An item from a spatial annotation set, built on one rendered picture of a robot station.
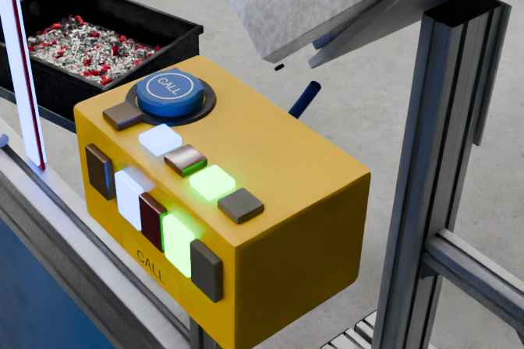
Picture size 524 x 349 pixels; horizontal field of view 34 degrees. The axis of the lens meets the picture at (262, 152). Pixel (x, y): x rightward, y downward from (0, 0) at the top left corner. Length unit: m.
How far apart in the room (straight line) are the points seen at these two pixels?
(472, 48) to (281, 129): 0.54
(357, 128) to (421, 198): 1.25
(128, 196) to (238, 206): 0.08
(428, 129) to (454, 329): 0.87
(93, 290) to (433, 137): 0.48
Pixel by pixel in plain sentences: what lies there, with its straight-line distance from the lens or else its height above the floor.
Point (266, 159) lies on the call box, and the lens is 0.48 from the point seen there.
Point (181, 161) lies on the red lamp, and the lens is 0.46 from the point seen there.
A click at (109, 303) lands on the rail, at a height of 0.84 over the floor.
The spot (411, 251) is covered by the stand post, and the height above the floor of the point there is 0.57.
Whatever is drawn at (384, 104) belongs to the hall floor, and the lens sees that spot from 2.45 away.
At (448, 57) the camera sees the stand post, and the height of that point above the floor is 0.87.
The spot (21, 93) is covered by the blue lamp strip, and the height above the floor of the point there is 0.94.
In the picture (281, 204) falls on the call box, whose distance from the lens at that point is 0.45.
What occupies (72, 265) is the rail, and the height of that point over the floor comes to 0.83.
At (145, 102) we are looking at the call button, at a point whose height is 1.08.
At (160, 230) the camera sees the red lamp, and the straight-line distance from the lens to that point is 0.47.
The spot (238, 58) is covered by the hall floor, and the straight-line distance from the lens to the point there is 2.62.
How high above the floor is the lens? 1.37
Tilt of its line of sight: 38 degrees down
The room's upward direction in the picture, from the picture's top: 2 degrees clockwise
